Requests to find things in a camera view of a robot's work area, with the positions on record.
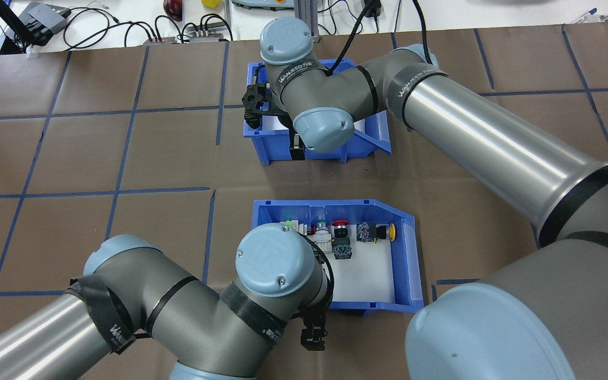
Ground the blue capacitor parts bin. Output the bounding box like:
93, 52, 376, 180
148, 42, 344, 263
243, 60, 392, 166

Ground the blue button parts bin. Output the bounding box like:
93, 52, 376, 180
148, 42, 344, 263
251, 198, 424, 317

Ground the red mushroom emergency button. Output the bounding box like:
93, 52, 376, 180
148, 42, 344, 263
332, 219, 354, 260

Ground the yellow push button black body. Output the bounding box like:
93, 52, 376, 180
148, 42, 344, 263
357, 222, 397, 243

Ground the grey box device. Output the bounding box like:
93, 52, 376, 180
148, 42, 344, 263
19, 2, 71, 33

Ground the grey teach pendant with screen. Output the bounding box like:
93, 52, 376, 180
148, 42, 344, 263
232, 0, 297, 11

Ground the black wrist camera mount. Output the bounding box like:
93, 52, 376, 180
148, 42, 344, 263
241, 68, 290, 130

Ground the silver ring push button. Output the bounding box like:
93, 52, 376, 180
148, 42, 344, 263
312, 217, 332, 251

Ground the aluminium extrusion post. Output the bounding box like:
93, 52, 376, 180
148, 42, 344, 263
294, 0, 321, 39

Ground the black device with cables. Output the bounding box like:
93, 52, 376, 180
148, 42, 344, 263
0, 0, 38, 53

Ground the small silver metal bracket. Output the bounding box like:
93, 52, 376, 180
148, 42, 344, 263
573, 7, 608, 24

